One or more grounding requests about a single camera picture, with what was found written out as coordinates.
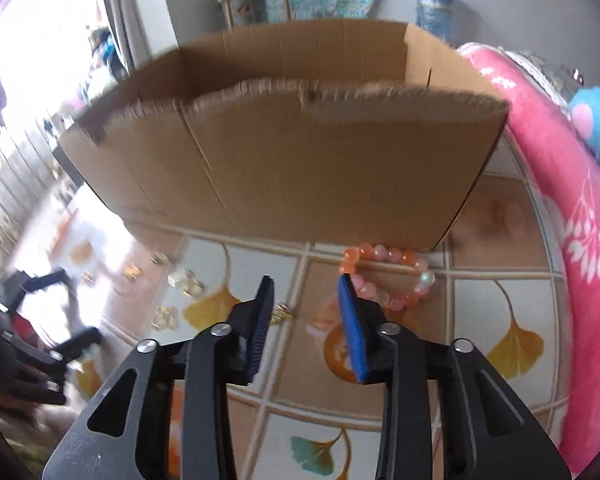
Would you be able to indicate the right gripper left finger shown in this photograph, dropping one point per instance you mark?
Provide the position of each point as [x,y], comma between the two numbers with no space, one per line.
[124,431]

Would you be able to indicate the rhinestone gold charm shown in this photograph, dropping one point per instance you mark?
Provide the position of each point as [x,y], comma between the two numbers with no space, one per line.
[281,313]

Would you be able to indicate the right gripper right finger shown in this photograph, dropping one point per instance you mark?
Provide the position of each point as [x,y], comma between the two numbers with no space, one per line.
[487,431]

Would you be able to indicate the pink floral blanket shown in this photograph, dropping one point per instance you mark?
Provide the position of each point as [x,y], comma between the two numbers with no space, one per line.
[568,178]

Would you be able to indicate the brown cardboard box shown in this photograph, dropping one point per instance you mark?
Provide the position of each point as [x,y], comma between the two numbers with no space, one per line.
[328,131]

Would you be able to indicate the blue water bottle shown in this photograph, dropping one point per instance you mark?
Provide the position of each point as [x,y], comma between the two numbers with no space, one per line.
[436,17]

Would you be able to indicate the rhinestone gold earring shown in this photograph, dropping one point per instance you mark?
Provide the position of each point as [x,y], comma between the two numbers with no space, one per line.
[193,288]

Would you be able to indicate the grey sequin cushion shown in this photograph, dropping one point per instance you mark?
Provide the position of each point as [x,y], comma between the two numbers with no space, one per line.
[545,70]

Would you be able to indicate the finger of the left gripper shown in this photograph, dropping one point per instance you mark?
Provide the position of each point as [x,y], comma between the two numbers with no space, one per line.
[20,284]

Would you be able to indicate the silver rhinestone bar clip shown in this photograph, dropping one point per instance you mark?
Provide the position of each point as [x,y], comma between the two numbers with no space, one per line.
[180,278]

